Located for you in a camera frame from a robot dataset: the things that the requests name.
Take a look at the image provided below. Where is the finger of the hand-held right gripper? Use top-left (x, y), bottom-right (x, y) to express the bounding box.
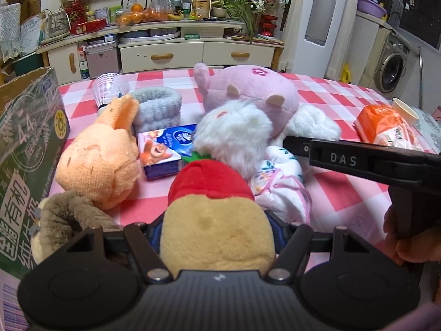
top-left (283, 135), bottom-right (311, 159)

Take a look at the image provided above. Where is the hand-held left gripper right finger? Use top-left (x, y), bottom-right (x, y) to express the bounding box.
top-left (265, 212), bottom-right (378, 283)

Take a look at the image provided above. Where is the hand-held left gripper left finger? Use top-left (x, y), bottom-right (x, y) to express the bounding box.
top-left (64, 214), bottom-right (174, 283)

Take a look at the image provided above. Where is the red and tan plush toy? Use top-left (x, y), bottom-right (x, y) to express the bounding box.
top-left (160, 152), bottom-right (276, 278)

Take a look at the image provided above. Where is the white fluffy plush toy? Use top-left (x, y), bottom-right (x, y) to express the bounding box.
top-left (193, 99), bottom-right (276, 180)

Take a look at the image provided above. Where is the pink plush toy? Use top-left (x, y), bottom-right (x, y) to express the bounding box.
top-left (192, 63), bottom-right (300, 135)

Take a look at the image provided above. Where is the green printed cardboard box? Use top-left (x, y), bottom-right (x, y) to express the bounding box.
top-left (0, 66), bottom-right (71, 331)

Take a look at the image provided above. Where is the person's right hand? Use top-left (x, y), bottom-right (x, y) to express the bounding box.
top-left (383, 205), bottom-right (441, 266)

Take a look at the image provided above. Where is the white fuzzy cloth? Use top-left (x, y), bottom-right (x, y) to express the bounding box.
top-left (272, 103), bottom-right (341, 147)

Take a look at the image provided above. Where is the pink checkered tablecloth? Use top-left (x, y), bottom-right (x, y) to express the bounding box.
top-left (48, 67), bottom-right (441, 304)

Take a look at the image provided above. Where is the orange tissue package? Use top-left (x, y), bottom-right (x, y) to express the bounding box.
top-left (355, 104), bottom-right (426, 152)

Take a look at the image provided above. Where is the white floral cloth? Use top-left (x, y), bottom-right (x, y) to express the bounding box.
top-left (248, 145), bottom-right (312, 225)

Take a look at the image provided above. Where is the paper cup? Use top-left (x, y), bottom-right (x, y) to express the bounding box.
top-left (393, 97), bottom-right (420, 126)

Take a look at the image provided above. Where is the clear plastic packet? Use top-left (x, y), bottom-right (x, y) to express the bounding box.
top-left (417, 108), bottom-right (441, 154)

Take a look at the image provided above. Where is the blue tissue pack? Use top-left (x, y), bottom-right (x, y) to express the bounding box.
top-left (137, 123), bottom-right (198, 180)

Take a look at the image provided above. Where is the brown plush toy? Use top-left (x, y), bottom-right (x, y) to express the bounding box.
top-left (29, 189), bottom-right (121, 266)

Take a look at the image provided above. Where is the orange plush toy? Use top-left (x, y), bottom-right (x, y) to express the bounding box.
top-left (55, 94), bottom-right (142, 211)

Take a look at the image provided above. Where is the silver washing machine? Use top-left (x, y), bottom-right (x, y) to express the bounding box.
top-left (374, 29), bottom-right (419, 94)

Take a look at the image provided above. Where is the red candle holder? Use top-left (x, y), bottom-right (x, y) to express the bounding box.
top-left (258, 14), bottom-right (278, 37)

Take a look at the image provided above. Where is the grey fuzzy headband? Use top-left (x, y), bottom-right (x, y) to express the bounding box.
top-left (131, 88), bottom-right (183, 135)

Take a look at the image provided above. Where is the white standing air conditioner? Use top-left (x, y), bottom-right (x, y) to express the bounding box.
top-left (293, 0), bottom-right (359, 76)

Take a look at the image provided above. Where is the cream television cabinet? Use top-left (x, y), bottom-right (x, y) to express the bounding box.
top-left (36, 19), bottom-right (286, 87)

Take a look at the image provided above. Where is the green potted plant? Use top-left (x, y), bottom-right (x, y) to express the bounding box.
top-left (210, 0), bottom-right (262, 37)

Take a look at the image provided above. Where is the white shuttlecock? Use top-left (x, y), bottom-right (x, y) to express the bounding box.
top-left (91, 73), bottom-right (131, 111)

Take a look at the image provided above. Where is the purple basin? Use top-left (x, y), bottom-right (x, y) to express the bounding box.
top-left (356, 0), bottom-right (388, 19)

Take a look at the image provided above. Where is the person's purple clothing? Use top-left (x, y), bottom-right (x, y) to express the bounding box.
top-left (418, 303), bottom-right (441, 331)

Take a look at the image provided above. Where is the silver case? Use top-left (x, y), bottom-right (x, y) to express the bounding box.
top-left (85, 41), bottom-right (120, 80)

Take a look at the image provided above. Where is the pile of oranges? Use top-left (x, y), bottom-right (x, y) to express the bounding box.
top-left (115, 3), bottom-right (173, 26)

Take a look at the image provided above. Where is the dark green bin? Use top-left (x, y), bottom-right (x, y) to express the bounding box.
top-left (14, 53), bottom-right (44, 76)

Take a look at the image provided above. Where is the red flat box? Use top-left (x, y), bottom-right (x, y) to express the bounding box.
top-left (71, 19), bottom-right (107, 35)

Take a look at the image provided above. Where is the white framed lantern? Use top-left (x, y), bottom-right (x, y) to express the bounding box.
top-left (45, 9), bottom-right (71, 38)

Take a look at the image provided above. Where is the red berry branch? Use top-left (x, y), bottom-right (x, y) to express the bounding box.
top-left (60, 0), bottom-right (87, 21)

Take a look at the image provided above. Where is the white lace cloth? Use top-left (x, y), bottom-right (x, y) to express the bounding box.
top-left (0, 3), bottom-right (21, 61)

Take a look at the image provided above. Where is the wooden picture frame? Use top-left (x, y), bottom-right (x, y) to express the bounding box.
top-left (190, 0), bottom-right (212, 18)

